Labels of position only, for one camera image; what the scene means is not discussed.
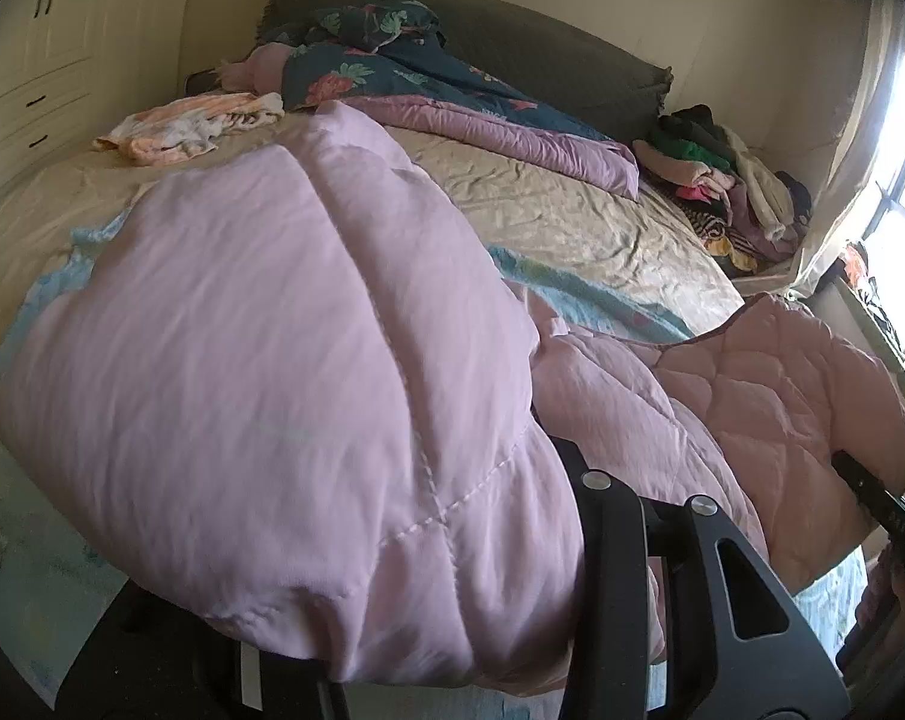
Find pink quilted jacket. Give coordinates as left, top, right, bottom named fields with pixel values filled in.
left=0, top=103, right=905, bottom=694

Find colourful clothes on windowsill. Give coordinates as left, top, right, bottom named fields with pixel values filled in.
left=837, top=242, right=905, bottom=398

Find pile of assorted clothes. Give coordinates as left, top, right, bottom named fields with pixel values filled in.
left=631, top=104, right=812, bottom=278

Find white sheer curtain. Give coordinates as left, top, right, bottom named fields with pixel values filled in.
left=736, top=0, right=905, bottom=298

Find dark grey headboard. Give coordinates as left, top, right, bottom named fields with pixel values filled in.
left=256, top=0, right=672, bottom=143

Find dark floral pink quilt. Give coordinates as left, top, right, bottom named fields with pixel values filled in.
left=218, top=0, right=640, bottom=199

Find light blue cartoon blanket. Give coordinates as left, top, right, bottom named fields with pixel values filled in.
left=0, top=208, right=866, bottom=718

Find peach white patterned cloth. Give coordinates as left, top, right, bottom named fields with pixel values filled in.
left=93, top=93, right=285, bottom=167

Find cream wardrobe with handles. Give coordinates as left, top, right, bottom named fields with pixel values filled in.
left=0, top=0, right=185, bottom=187

